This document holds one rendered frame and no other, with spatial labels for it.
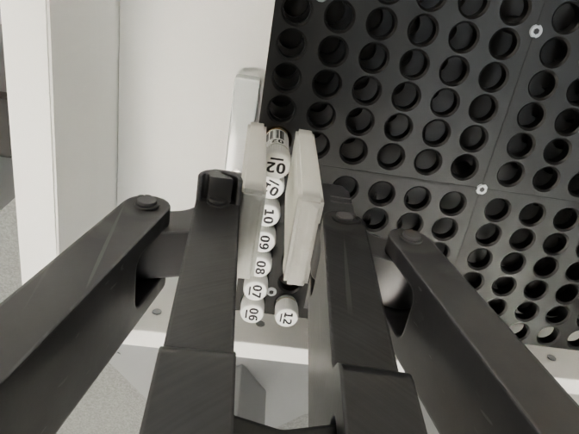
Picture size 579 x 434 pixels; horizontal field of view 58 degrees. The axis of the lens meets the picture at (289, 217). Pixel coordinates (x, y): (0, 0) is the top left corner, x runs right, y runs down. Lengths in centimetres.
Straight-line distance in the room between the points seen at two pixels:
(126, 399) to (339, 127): 148
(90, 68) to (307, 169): 13
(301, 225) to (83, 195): 15
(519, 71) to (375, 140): 7
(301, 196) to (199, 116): 17
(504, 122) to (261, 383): 131
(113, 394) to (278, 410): 48
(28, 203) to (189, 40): 12
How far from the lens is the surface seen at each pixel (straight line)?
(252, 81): 29
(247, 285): 26
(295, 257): 16
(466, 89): 25
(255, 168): 16
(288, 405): 157
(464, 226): 28
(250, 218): 15
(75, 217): 27
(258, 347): 31
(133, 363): 152
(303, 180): 16
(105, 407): 170
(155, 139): 32
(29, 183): 24
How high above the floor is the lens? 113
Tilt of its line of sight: 64 degrees down
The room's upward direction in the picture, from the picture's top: 178 degrees clockwise
